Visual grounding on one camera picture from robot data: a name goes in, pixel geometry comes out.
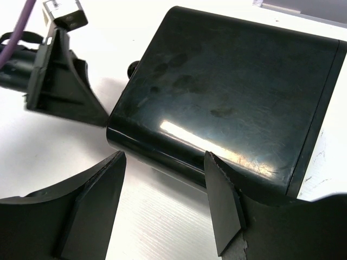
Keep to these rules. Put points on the black drawer organizer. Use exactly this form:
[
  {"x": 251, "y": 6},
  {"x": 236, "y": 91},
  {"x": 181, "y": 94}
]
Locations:
[{"x": 255, "y": 95}]

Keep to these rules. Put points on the pink drawer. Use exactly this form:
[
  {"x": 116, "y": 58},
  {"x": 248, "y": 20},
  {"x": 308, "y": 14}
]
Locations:
[{"x": 132, "y": 68}]

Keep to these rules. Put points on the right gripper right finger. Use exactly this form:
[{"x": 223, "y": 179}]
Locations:
[{"x": 251, "y": 221}]

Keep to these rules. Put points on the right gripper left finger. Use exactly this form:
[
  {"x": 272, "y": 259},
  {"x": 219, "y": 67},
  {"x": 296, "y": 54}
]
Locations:
[{"x": 72, "y": 219}]

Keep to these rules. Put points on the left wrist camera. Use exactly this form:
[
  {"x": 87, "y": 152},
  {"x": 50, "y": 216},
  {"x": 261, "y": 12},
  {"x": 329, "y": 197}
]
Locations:
[{"x": 66, "y": 14}]

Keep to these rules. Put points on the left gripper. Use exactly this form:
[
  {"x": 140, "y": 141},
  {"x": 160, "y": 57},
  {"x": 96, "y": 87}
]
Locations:
[{"x": 55, "y": 80}]

